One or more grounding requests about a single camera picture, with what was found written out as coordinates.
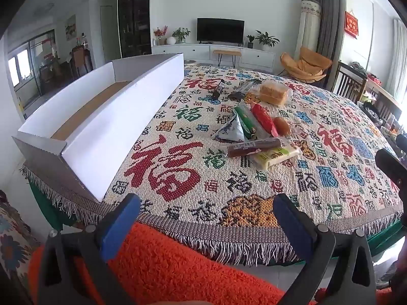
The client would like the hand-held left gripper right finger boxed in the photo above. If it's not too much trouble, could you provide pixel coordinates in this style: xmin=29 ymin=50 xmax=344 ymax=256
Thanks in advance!
xmin=273 ymin=193 xmax=377 ymax=305

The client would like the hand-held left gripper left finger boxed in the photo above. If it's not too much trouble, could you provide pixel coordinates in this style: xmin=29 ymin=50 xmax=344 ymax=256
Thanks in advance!
xmin=37 ymin=193 xmax=142 ymax=305

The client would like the yellow cake packet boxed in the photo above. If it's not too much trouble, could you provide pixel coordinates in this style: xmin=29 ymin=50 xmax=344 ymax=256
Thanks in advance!
xmin=253 ymin=144 xmax=302 ymax=170

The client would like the dark brown sausage stick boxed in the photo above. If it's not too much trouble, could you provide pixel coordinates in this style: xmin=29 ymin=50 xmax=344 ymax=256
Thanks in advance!
xmin=227 ymin=138 xmax=283 ymax=158

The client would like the brown bun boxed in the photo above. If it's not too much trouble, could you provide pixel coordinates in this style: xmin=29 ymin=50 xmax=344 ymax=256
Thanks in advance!
xmin=273 ymin=117 xmax=291 ymax=136

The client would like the red sausage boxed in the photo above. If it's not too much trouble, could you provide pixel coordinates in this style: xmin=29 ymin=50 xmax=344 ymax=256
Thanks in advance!
xmin=251 ymin=103 xmax=279 ymax=135

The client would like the triangular snack packet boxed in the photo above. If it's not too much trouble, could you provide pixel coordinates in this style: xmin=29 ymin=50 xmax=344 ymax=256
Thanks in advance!
xmin=211 ymin=114 xmax=246 ymax=143

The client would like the green snack packet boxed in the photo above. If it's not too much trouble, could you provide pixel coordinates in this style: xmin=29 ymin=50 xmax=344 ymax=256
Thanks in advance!
xmin=234 ymin=102 xmax=257 ymax=139

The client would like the bagged bread loaf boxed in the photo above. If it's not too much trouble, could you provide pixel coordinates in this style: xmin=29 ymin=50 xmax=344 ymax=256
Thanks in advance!
xmin=257 ymin=80 xmax=292 ymax=106

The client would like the cluttered wooden table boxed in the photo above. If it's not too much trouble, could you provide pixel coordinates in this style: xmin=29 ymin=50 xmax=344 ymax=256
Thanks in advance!
xmin=366 ymin=70 xmax=407 ymax=134

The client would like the green table cloth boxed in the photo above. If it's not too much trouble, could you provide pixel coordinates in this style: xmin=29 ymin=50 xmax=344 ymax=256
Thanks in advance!
xmin=28 ymin=178 xmax=77 ymax=232

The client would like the orange fluffy cloth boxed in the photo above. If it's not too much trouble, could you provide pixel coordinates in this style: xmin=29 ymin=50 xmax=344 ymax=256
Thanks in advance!
xmin=28 ymin=222 xmax=407 ymax=305

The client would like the dark wooden slatted chair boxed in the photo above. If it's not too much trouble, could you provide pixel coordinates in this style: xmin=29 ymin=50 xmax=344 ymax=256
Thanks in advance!
xmin=331 ymin=60 xmax=368 ymax=104

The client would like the printed woven blanket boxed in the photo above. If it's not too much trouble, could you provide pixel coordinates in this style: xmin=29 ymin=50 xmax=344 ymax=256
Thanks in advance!
xmin=22 ymin=62 xmax=407 ymax=266

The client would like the floral patterned cloth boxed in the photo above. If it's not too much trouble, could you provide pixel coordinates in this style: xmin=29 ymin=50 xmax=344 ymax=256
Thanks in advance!
xmin=0 ymin=191 xmax=42 ymax=293

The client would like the orange lounge chair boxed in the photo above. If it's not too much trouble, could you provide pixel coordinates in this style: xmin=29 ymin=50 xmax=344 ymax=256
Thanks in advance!
xmin=280 ymin=46 xmax=333 ymax=81

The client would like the grey curtain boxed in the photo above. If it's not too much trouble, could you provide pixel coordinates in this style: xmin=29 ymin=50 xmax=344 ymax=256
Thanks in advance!
xmin=313 ymin=0 xmax=345 ymax=67

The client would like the covered standing air conditioner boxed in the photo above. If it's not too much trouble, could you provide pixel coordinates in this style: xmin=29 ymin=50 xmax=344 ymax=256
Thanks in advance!
xmin=297 ymin=0 xmax=322 ymax=61

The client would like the large leafy potted plant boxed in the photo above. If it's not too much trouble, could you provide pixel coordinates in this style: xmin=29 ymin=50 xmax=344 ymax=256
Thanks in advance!
xmin=255 ymin=30 xmax=280 ymax=51

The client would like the dark wooden dining chair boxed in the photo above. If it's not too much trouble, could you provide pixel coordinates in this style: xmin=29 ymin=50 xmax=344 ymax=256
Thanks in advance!
xmin=70 ymin=46 xmax=93 ymax=77

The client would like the balcony glass door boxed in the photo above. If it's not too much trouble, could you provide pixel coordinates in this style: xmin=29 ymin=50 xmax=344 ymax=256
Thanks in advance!
xmin=7 ymin=28 xmax=58 ymax=109

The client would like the wooden bench with metal legs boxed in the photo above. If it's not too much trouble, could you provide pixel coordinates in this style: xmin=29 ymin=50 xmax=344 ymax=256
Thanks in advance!
xmin=213 ymin=49 xmax=242 ymax=68

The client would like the white television cabinet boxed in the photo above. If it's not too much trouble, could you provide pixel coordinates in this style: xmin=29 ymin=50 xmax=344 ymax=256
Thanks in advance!
xmin=151 ymin=43 xmax=276 ymax=69

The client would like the red flower vase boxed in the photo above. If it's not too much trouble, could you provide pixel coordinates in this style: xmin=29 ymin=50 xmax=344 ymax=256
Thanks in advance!
xmin=153 ymin=25 xmax=168 ymax=45

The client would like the bushy green potted plant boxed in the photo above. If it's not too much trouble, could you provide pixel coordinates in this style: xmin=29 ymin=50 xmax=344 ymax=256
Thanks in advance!
xmin=172 ymin=27 xmax=191 ymax=44

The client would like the black flat television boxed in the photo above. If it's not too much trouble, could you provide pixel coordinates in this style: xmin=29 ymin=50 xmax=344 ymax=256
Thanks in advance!
xmin=197 ymin=18 xmax=245 ymax=44

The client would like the black display cabinet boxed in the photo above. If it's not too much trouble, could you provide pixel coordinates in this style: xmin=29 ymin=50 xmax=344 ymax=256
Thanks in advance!
xmin=118 ymin=0 xmax=152 ymax=59

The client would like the red wall hanging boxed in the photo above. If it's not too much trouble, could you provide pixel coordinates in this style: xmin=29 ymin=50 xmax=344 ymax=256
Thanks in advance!
xmin=344 ymin=10 xmax=360 ymax=37

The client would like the framed wall picture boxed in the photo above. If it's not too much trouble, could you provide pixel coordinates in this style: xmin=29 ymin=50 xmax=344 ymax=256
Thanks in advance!
xmin=65 ymin=14 xmax=77 ymax=41

